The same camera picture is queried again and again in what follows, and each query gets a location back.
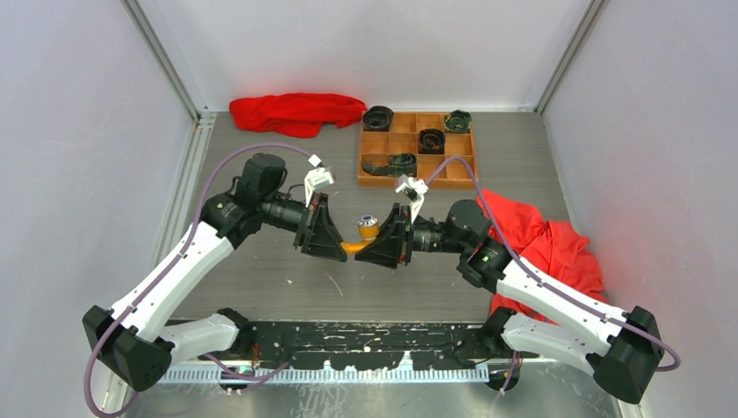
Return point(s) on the perforated metal rail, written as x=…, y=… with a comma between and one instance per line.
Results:
x=197, y=373

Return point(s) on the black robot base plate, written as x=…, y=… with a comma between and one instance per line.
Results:
x=365, y=346

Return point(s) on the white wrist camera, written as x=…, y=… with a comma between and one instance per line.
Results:
x=415, y=190
x=315, y=179

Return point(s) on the dark belt lying flat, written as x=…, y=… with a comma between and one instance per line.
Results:
x=396, y=166

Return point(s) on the wooden compartment tray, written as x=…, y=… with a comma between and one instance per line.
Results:
x=455, y=169

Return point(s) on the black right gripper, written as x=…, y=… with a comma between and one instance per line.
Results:
x=395, y=241

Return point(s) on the rolled dark belt top-left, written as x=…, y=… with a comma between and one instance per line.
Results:
x=377, y=118

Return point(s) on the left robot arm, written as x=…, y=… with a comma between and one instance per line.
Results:
x=133, y=337

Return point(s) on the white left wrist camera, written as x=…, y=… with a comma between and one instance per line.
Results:
x=315, y=179

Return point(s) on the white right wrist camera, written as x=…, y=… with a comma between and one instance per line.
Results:
x=415, y=190

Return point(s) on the rolled dark belt centre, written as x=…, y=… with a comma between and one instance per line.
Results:
x=431, y=141

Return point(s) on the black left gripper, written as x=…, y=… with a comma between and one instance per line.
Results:
x=321, y=238

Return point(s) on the orange plastic faucet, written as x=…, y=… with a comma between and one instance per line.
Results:
x=368, y=229

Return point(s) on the rolled dark belt top-right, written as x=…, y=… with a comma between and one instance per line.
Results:
x=457, y=122

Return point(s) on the red cloth at right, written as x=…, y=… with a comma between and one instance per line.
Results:
x=553, y=246

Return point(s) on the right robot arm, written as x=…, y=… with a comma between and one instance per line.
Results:
x=619, y=349

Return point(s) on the red cloth at back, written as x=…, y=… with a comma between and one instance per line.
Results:
x=298, y=114

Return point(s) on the red cloth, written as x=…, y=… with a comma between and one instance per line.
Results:
x=553, y=246
x=298, y=114

